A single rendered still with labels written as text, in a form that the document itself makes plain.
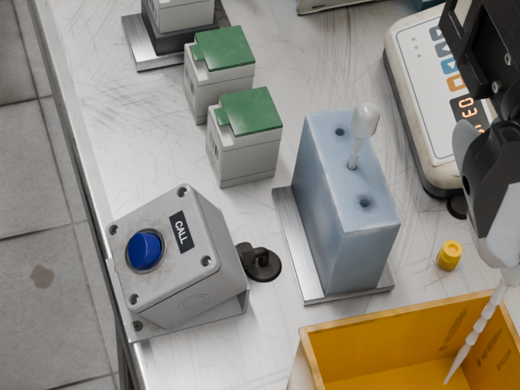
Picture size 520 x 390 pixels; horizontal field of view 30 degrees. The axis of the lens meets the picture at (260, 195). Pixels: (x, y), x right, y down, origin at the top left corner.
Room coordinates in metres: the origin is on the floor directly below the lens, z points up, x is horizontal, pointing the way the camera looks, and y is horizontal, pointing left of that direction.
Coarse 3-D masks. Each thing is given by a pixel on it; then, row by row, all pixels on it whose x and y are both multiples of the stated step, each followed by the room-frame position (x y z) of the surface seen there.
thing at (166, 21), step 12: (156, 0) 0.56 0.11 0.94; (168, 0) 0.55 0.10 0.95; (180, 0) 0.55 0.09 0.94; (192, 0) 0.56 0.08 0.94; (204, 0) 0.56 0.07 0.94; (156, 12) 0.56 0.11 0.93; (168, 12) 0.55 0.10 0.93; (180, 12) 0.55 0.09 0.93; (192, 12) 0.56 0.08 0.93; (204, 12) 0.56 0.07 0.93; (156, 24) 0.56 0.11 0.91; (168, 24) 0.55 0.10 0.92; (180, 24) 0.55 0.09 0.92; (192, 24) 0.56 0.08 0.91; (204, 24) 0.56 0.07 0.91
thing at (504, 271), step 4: (504, 268) 0.24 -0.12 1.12; (508, 268) 0.24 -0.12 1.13; (512, 268) 0.24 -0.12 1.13; (516, 268) 0.24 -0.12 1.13; (504, 272) 0.24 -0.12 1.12; (508, 272) 0.24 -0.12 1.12; (512, 272) 0.24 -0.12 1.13; (516, 272) 0.23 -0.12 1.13; (504, 276) 0.24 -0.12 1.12; (508, 276) 0.24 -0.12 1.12; (512, 276) 0.23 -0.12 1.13; (516, 276) 0.23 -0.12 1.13; (508, 280) 0.24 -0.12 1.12; (512, 280) 0.23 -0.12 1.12; (516, 280) 0.23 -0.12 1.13; (508, 284) 0.23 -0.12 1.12; (512, 284) 0.23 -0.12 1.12; (516, 284) 0.23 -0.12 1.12
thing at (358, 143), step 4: (356, 140) 0.39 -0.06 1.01; (360, 140) 0.39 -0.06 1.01; (356, 144) 0.39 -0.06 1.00; (360, 144) 0.39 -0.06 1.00; (356, 148) 0.39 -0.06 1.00; (360, 148) 0.39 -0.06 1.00; (352, 152) 0.39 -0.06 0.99; (356, 152) 0.39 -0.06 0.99; (352, 156) 0.39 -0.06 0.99; (356, 156) 0.39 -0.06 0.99; (352, 160) 0.39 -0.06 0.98; (356, 160) 0.39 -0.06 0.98; (352, 164) 0.39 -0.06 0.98; (356, 164) 0.39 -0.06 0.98; (348, 168) 0.39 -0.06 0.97; (352, 168) 0.39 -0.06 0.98
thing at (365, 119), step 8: (360, 104) 0.40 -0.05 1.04; (368, 104) 0.40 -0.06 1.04; (376, 104) 0.40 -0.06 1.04; (360, 112) 0.39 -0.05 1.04; (368, 112) 0.39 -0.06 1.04; (376, 112) 0.39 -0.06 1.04; (352, 120) 0.40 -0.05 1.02; (360, 120) 0.39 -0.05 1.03; (368, 120) 0.39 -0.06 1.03; (376, 120) 0.39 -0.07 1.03; (352, 128) 0.39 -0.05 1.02; (360, 128) 0.39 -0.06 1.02; (368, 128) 0.39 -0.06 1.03; (360, 136) 0.39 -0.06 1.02; (368, 136) 0.39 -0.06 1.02
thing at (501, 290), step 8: (504, 280) 0.24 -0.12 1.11; (496, 288) 0.24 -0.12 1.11; (504, 288) 0.24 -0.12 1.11; (496, 296) 0.24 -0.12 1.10; (488, 304) 0.24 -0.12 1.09; (496, 304) 0.24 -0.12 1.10; (488, 312) 0.24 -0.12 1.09; (480, 320) 0.24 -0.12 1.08; (488, 320) 0.24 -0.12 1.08; (472, 328) 0.24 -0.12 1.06; (480, 328) 0.24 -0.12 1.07; (472, 336) 0.24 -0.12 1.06; (464, 344) 0.24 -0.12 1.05; (472, 344) 0.24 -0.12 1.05; (464, 352) 0.24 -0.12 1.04; (456, 360) 0.24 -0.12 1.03; (456, 368) 0.24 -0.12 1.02; (448, 376) 0.24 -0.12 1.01
